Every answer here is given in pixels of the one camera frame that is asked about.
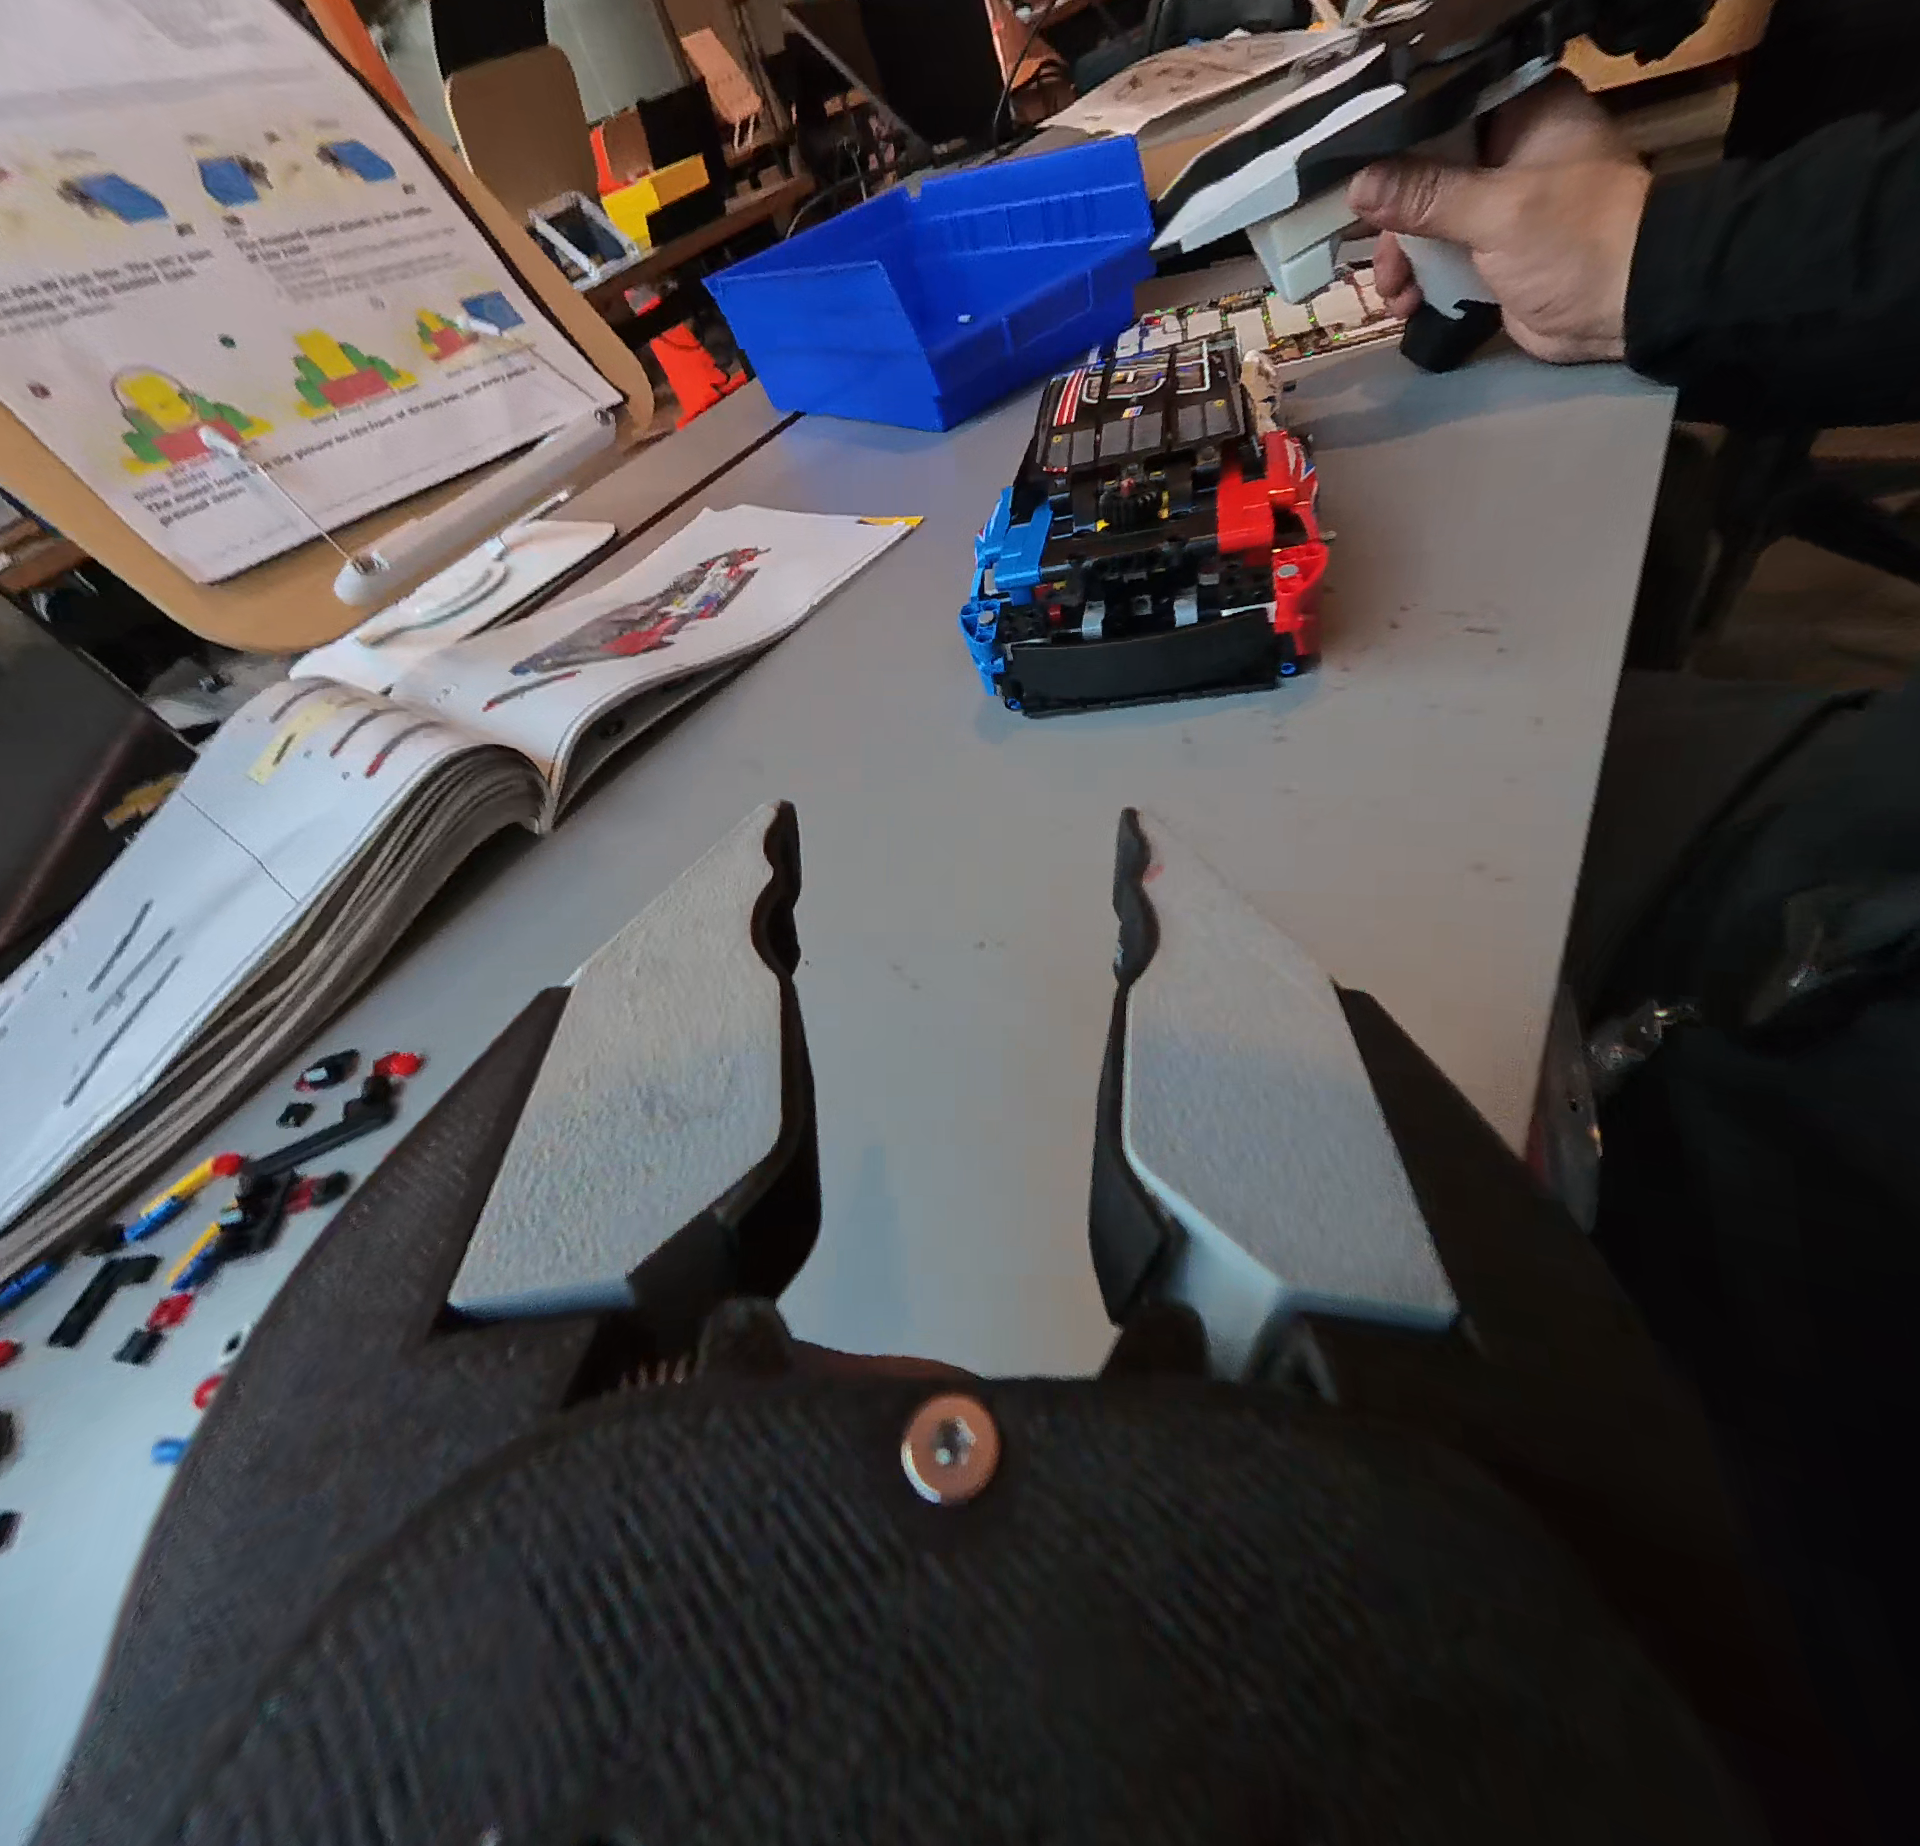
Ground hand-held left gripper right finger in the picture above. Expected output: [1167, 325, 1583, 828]
[1087, 809, 1463, 1383]

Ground orange cone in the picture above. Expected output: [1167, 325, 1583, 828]
[646, 320, 749, 426]

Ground toy brick car model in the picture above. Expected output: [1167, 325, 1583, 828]
[960, 339, 1332, 720]

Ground white paper sheet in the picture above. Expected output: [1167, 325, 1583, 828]
[1049, 28, 1359, 137]

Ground black toy set box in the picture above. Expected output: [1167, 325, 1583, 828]
[0, 594, 198, 963]

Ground blue plastic bin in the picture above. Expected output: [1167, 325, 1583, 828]
[702, 132, 1159, 436]

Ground yellow box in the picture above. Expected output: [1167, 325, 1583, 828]
[599, 154, 714, 246]

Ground person's right forearm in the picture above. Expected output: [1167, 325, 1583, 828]
[1619, 104, 1920, 430]

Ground person's dark clothing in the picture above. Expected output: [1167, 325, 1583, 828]
[1529, 676, 1920, 1846]

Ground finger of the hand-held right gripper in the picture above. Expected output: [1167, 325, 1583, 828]
[1143, 84, 1413, 257]
[1149, 39, 1393, 212]

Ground instruction booklet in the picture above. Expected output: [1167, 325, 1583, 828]
[0, 503, 927, 1278]

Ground holographic sticker sheet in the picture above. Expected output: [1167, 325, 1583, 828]
[1117, 263, 1419, 375]

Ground person's right hand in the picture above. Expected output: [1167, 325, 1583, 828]
[1342, 72, 1654, 367]

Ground small brick pieces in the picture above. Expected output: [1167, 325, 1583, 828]
[0, 1042, 428, 1554]

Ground neighbouring wooden-edged table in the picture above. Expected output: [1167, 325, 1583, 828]
[576, 0, 1824, 325]

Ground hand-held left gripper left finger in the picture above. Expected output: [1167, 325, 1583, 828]
[447, 799, 825, 1322]

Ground black office chair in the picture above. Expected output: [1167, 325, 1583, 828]
[1665, 421, 1920, 677]

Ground instruction board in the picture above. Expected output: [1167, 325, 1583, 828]
[0, 0, 658, 659]

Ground white board stand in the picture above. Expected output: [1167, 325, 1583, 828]
[292, 404, 622, 651]

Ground clear acrylic stand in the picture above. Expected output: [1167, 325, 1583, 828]
[524, 193, 632, 276]

